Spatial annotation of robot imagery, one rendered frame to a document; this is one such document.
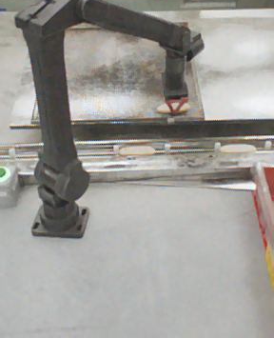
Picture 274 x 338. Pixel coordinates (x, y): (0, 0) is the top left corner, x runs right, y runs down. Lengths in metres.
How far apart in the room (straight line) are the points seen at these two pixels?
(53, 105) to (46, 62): 0.09
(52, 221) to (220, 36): 0.92
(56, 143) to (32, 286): 0.30
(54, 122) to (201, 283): 0.44
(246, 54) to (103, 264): 0.88
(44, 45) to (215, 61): 0.82
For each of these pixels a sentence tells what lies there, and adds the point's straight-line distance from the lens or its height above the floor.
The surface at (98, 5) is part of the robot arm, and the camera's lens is 0.86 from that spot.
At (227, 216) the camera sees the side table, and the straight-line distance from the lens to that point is 1.12.
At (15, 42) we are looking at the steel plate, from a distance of 2.01.
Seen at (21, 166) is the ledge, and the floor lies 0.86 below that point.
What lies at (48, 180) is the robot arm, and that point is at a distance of 1.01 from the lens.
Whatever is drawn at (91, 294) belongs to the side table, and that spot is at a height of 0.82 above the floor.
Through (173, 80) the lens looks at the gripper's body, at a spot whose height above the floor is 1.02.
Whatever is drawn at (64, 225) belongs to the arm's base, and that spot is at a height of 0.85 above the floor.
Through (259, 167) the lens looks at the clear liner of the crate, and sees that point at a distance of 1.11.
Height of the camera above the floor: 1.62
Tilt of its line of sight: 35 degrees down
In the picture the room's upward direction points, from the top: straight up
